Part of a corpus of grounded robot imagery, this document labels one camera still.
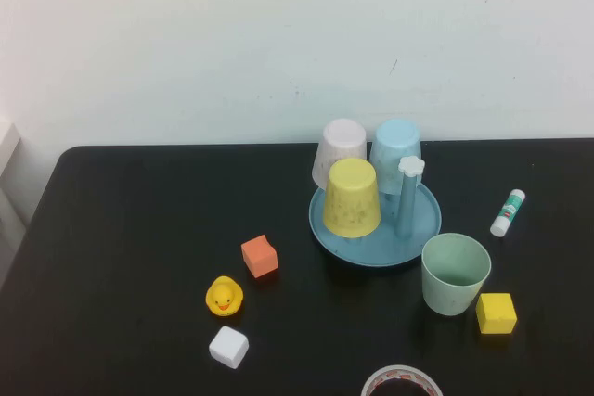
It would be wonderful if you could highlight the pale green plastic cup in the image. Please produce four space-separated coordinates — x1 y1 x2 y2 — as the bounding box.
420 232 492 317

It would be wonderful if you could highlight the white speckled plastic cup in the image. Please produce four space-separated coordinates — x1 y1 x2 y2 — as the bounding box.
311 118 368 188

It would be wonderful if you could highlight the yellow plastic cup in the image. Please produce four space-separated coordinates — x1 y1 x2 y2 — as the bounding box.
322 158 382 239

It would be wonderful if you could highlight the light blue plastic cup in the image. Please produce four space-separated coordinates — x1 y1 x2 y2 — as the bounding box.
368 119 423 196

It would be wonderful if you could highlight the blue cup stand with pegs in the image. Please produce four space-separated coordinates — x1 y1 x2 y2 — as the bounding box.
308 156 443 269

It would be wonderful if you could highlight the orange foam cube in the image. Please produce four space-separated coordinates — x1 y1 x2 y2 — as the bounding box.
240 234 279 279

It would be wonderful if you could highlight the yellow rubber duck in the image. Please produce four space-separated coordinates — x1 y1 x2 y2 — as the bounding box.
205 275 244 318

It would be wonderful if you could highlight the white foam cube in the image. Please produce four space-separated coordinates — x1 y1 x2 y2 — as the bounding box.
208 325 251 371

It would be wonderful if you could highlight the white green glue stick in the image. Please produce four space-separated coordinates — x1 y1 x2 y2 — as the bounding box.
489 188 527 237

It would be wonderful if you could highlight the clear tape roll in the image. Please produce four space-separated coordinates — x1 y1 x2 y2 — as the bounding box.
360 364 445 396

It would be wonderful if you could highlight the yellow foam cube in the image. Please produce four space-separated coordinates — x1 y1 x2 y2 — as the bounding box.
475 292 519 336

